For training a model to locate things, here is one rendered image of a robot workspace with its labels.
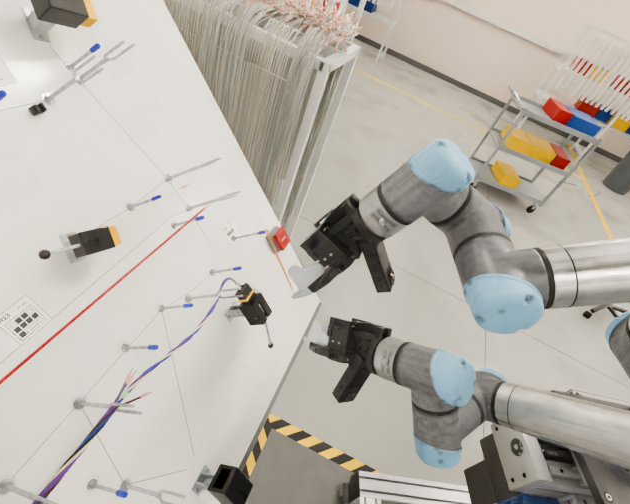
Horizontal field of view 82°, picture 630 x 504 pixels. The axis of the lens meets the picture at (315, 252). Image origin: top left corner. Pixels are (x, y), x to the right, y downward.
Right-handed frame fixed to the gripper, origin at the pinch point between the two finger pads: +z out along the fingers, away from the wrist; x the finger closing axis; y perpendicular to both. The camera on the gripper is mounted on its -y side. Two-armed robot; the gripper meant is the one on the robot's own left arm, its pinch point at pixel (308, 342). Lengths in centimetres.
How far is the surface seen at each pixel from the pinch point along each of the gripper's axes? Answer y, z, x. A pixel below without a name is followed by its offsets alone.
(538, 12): 537, 162, -593
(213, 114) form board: 49, 24, 20
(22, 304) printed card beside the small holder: 4, 5, 51
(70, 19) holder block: 46, 7, 52
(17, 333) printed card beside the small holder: 1, 4, 51
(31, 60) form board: 40, 13, 55
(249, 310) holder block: 5.3, 6.7, 12.2
